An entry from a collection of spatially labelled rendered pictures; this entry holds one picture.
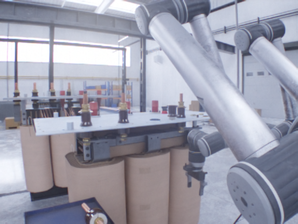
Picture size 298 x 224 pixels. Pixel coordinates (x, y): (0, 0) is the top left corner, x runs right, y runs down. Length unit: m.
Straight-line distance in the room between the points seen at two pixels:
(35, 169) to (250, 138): 2.81
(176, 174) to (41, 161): 1.90
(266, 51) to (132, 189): 1.37
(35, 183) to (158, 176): 1.96
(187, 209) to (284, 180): 1.63
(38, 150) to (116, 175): 1.70
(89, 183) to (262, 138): 1.14
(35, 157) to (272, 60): 2.84
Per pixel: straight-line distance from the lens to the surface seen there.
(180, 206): 2.05
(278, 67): 1.29
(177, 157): 1.84
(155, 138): 1.61
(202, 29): 1.07
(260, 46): 1.35
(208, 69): 0.69
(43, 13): 9.77
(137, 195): 1.69
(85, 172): 1.41
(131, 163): 1.60
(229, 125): 0.61
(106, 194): 1.51
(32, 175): 3.10
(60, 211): 1.34
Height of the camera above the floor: 1.57
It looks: 5 degrees down
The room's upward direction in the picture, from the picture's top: straight up
